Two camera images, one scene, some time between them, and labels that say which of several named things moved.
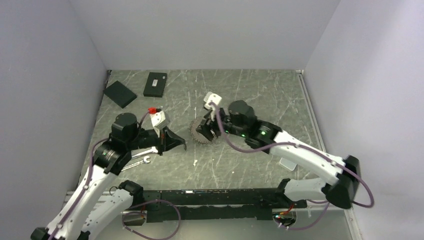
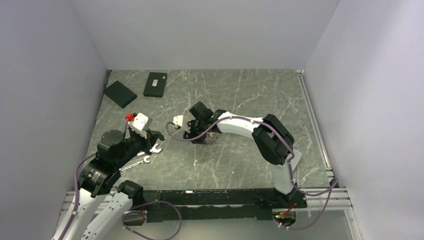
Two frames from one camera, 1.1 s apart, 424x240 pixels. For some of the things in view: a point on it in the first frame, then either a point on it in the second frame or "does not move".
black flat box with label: x=155 y=85 does not move
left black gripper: x=163 y=142 to x=152 y=136
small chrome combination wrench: x=144 y=161 does not move
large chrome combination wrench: x=153 y=150 does not move
